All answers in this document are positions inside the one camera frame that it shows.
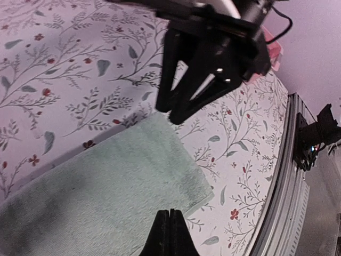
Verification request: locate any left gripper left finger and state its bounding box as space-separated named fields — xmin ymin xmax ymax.
xmin=140 ymin=210 xmax=171 ymax=256

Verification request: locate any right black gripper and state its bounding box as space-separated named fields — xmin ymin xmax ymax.
xmin=156 ymin=1 xmax=269 ymax=124

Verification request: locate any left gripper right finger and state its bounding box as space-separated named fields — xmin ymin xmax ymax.
xmin=169 ymin=209 xmax=199 ymax=256

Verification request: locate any light green towel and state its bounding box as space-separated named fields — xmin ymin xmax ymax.
xmin=1 ymin=113 xmax=214 ymax=255

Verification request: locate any pink towel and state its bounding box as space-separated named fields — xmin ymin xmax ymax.
xmin=262 ymin=26 xmax=283 ymax=71

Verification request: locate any aluminium front rail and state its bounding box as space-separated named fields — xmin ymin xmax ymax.
xmin=243 ymin=92 xmax=341 ymax=256

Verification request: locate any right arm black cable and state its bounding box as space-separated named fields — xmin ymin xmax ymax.
xmin=265 ymin=5 xmax=294 ymax=45

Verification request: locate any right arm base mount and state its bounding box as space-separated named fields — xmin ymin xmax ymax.
xmin=293 ymin=103 xmax=340 ymax=171

